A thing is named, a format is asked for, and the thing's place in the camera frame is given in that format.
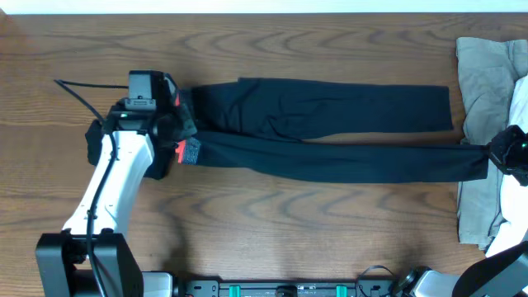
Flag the black leggings with grey waistband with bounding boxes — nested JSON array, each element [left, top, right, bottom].
[[179, 78, 488, 183]]

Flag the white garment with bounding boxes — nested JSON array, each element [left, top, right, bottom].
[[485, 77, 528, 257]]

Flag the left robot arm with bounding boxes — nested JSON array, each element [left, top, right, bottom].
[[35, 70, 197, 296]]

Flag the left black cable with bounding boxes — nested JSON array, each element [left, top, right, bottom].
[[53, 78, 130, 297]]

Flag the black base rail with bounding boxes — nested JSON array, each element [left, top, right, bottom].
[[142, 270, 417, 297]]

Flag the right black cable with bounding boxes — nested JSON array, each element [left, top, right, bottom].
[[356, 265, 397, 297]]

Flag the black cable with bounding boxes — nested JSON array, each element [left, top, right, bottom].
[[53, 78, 130, 297], [356, 265, 397, 297]]

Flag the folded black shirt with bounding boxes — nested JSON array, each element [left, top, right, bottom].
[[84, 119, 177, 181]]

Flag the beige folded garment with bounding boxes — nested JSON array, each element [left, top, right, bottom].
[[456, 37, 527, 252]]

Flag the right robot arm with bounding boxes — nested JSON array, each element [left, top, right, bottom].
[[393, 125, 527, 297]]

